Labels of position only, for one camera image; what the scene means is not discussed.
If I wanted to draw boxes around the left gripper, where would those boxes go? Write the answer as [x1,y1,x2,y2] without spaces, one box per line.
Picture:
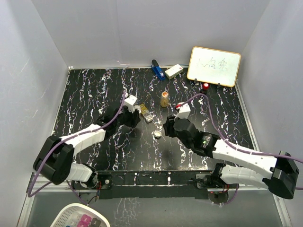
[115,105,140,128]

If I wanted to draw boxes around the yellow clear weekly pill organizer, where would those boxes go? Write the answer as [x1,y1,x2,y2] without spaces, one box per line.
[139,104,153,123]

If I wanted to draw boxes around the white bottle cap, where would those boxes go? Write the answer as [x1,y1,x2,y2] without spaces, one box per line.
[153,131,162,138]

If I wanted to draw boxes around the clear jar of yellow capsules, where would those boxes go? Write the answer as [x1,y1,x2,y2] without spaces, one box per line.
[160,91,169,107]

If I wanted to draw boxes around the white cap pill bottle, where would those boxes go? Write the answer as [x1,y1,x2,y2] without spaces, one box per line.
[134,105,141,112]

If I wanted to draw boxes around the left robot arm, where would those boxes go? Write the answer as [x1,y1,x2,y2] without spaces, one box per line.
[33,106,140,189]

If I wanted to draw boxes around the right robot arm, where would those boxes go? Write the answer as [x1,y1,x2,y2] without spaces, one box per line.
[163,116,299,200]

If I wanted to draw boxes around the red emergency stop button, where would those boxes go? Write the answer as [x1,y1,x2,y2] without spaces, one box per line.
[201,83,210,95]

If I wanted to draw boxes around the blue black stapler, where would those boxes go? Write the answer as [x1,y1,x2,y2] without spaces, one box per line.
[151,59,165,80]

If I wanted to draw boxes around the white green small box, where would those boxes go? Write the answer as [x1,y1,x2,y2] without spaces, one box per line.
[165,64,183,79]

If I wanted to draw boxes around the small whiteboard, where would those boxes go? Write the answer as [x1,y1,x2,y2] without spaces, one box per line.
[187,46,241,87]

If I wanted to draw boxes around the white plastic basket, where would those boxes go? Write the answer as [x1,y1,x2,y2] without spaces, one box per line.
[51,203,110,227]

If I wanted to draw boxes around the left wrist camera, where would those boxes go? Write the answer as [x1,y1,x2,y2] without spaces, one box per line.
[124,95,137,112]

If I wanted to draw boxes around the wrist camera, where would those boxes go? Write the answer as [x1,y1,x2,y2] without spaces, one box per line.
[124,95,137,112]
[175,102,191,119]

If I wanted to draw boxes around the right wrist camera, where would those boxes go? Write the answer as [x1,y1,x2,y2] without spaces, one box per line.
[175,102,191,119]

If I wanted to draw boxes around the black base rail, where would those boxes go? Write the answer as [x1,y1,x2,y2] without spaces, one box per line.
[94,169,240,201]

